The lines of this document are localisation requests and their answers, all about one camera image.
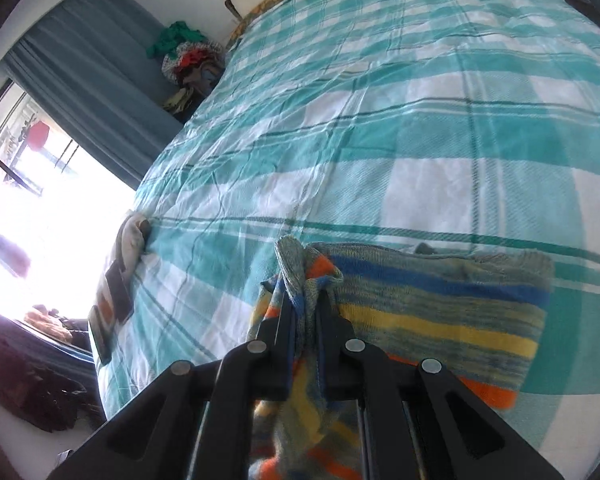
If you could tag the yellow patterned sheet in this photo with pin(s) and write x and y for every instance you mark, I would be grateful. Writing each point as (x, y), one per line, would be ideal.
(260, 10)

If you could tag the blue curtain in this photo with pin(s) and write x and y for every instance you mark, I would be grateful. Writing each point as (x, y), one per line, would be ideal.
(95, 75)

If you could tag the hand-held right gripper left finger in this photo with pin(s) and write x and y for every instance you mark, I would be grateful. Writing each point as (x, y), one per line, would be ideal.
(275, 350)

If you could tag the black smartphone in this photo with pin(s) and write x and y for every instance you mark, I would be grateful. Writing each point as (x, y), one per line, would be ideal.
(100, 335)

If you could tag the teal plaid blanket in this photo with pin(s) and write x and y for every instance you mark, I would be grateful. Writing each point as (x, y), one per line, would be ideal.
(380, 135)

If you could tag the window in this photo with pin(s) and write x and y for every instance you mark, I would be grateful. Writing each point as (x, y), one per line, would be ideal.
(35, 200)

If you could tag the silver smartphone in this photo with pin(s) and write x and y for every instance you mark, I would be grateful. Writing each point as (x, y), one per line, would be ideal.
(121, 292)

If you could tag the dark brown cloth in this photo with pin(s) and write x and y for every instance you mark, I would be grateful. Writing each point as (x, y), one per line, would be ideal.
(30, 375)

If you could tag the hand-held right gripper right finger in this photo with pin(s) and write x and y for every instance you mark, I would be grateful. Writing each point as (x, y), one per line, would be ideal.
(336, 350)

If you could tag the striped knit sweater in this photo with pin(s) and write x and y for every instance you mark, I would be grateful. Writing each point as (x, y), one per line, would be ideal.
(430, 310)

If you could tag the pile of clothes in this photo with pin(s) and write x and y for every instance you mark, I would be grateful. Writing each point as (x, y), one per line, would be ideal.
(192, 65)

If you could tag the brown patterned cushion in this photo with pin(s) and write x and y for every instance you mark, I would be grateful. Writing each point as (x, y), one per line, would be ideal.
(130, 240)

